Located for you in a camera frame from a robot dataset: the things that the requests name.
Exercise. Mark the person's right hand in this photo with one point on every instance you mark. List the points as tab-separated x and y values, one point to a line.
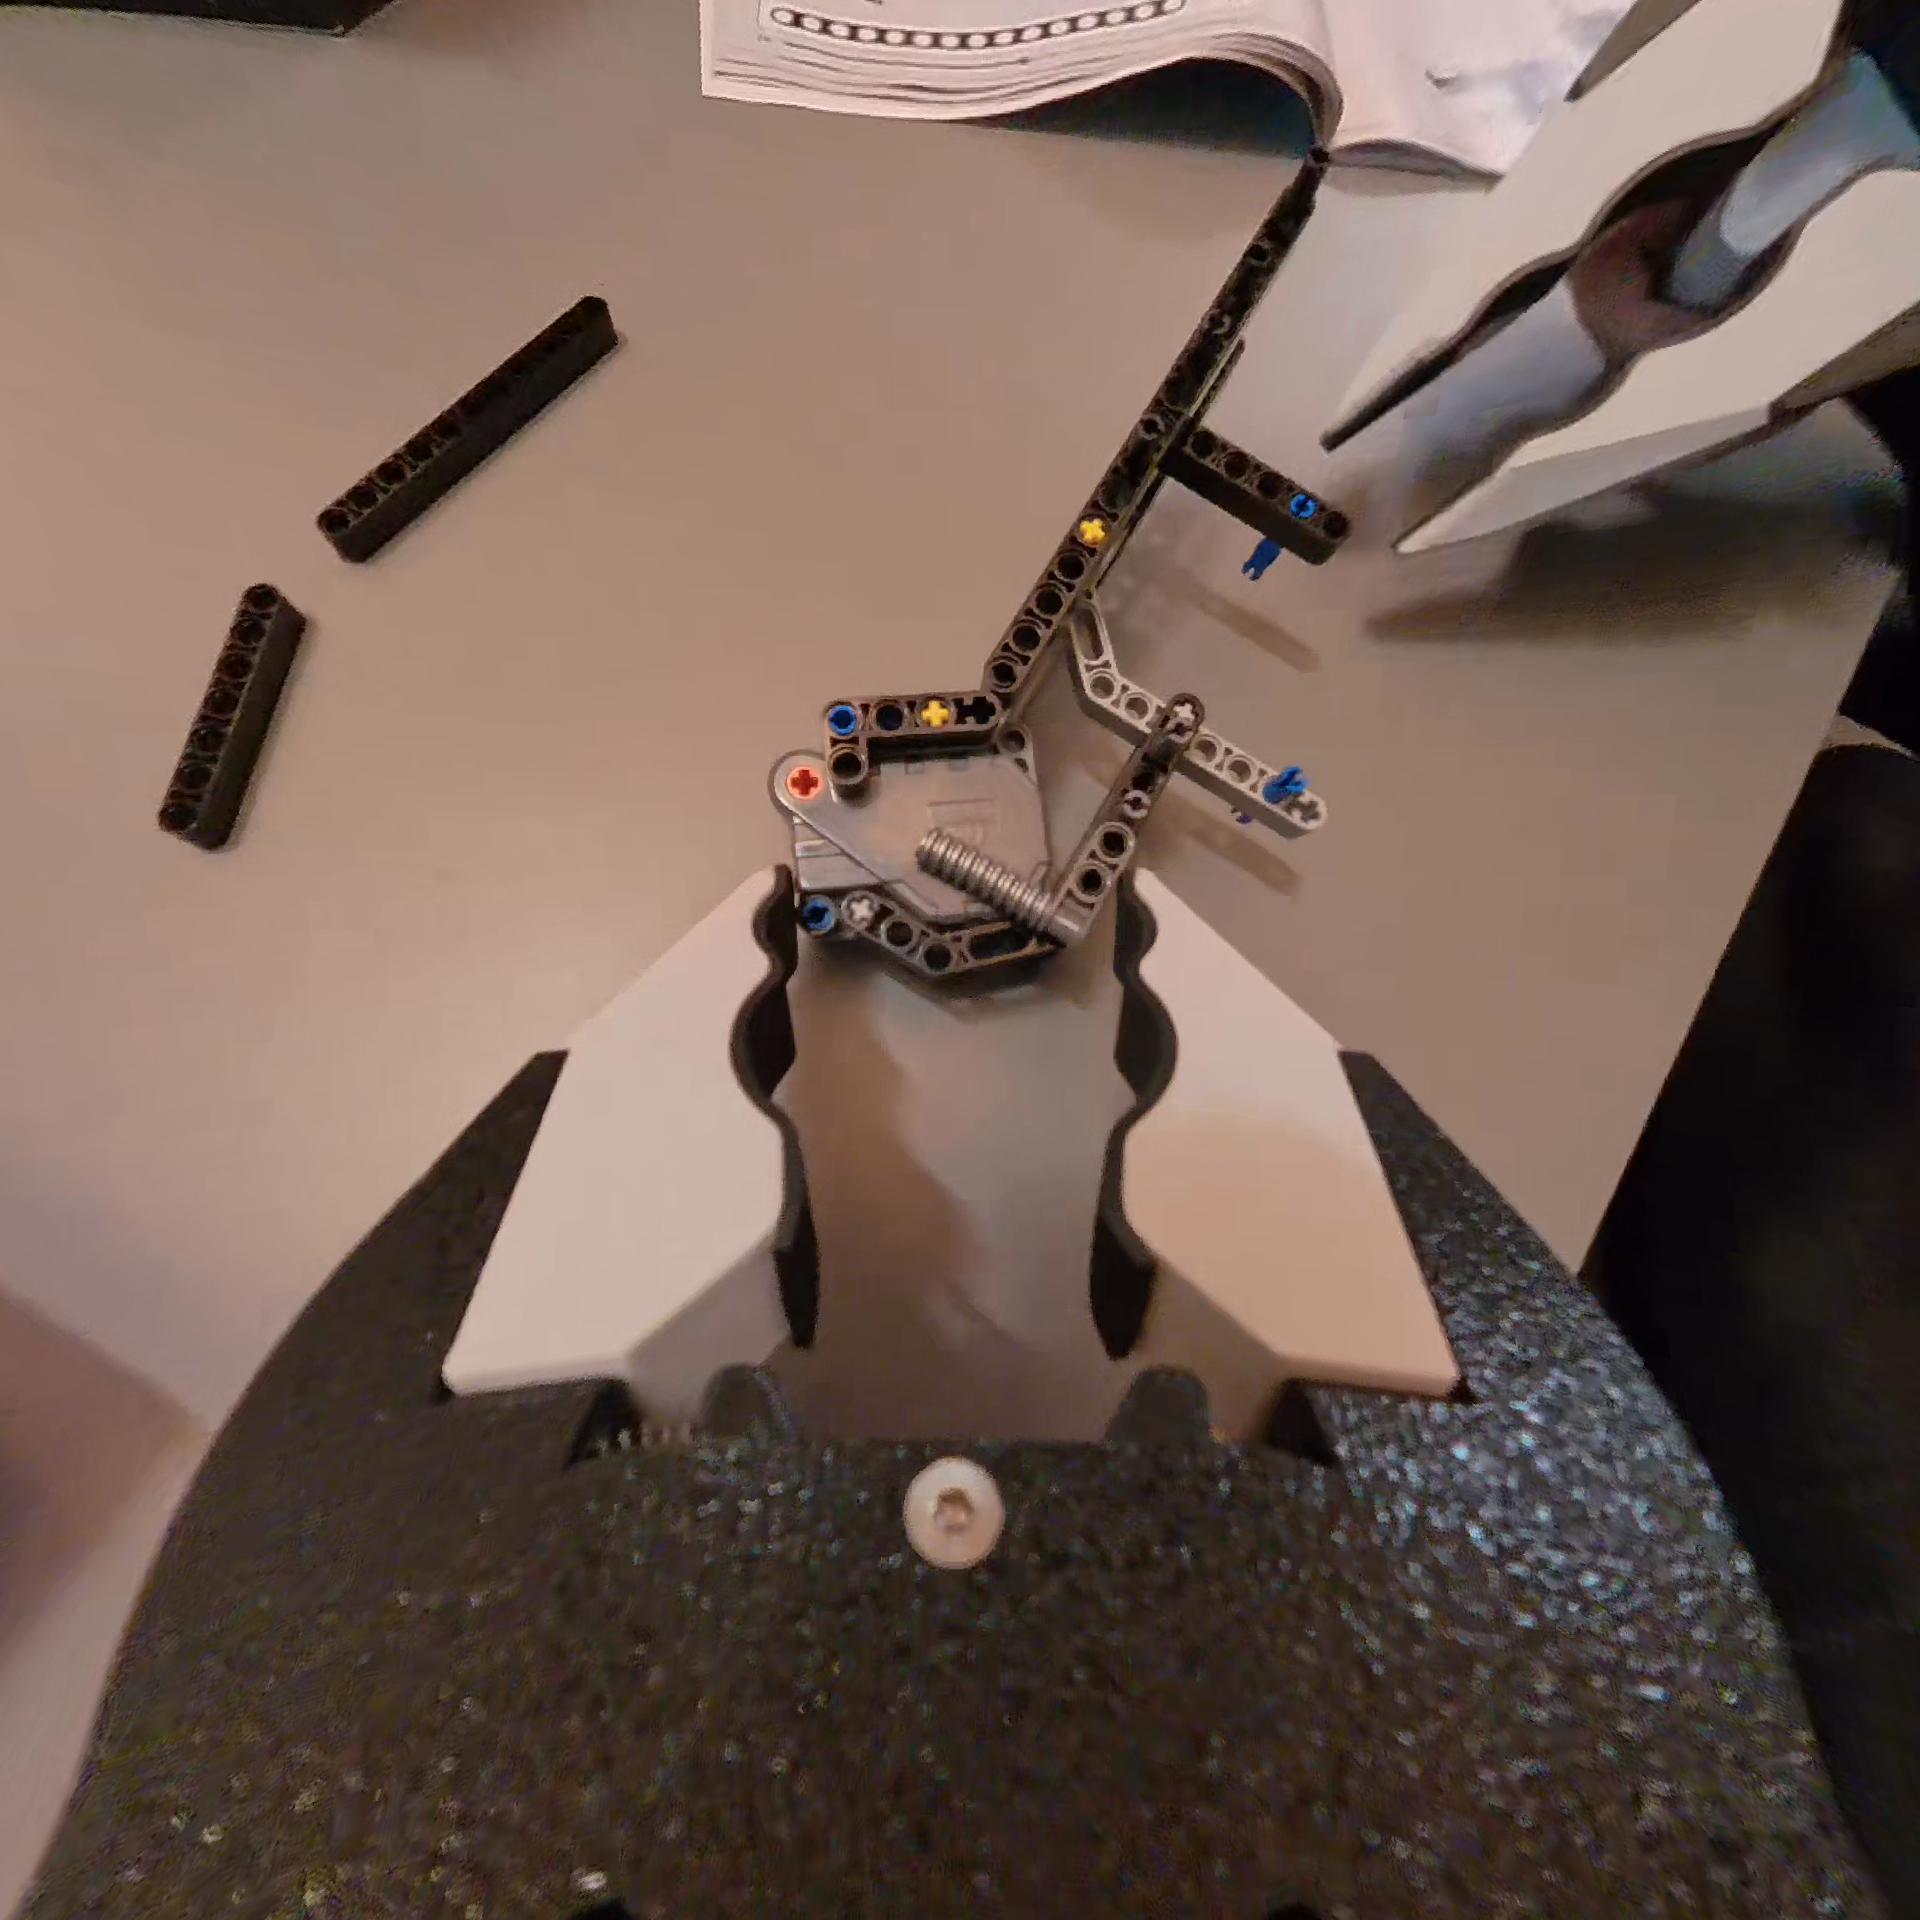
1629	291

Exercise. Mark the long black toy beam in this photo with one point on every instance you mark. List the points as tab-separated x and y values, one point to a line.
464	432

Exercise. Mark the open instruction booklet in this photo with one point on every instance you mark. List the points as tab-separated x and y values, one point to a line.
1052	46

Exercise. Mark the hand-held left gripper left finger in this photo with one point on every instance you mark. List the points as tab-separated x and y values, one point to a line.
630	1186

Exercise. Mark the short black toy beam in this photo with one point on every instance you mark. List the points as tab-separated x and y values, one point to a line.
230	718

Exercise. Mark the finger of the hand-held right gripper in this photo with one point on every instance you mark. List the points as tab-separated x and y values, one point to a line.
1726	443
1620	135

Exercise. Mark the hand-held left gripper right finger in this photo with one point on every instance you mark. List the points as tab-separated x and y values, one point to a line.
1274	1219

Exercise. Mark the black toy brick model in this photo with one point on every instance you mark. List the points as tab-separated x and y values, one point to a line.
931	837

